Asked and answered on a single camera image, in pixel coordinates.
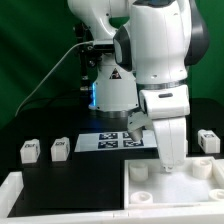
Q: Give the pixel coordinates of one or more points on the white square table top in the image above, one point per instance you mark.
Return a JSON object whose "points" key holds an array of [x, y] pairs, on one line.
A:
{"points": [[198, 182]]}

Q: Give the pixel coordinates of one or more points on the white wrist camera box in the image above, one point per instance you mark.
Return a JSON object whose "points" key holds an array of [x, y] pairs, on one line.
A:
{"points": [[136, 122]]}

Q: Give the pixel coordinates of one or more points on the grey camera on mount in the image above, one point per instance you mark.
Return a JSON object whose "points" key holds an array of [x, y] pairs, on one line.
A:
{"points": [[102, 45]]}

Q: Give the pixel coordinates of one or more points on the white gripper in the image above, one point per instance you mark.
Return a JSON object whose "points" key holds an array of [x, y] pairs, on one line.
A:
{"points": [[170, 135]]}

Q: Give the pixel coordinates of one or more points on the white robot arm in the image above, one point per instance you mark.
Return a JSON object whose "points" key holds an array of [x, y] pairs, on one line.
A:
{"points": [[142, 49]]}

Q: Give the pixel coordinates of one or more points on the white sheet with markers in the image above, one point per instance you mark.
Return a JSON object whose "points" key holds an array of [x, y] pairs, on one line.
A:
{"points": [[113, 141]]}

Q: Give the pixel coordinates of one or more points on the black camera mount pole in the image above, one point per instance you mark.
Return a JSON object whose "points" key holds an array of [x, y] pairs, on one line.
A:
{"points": [[83, 36]]}

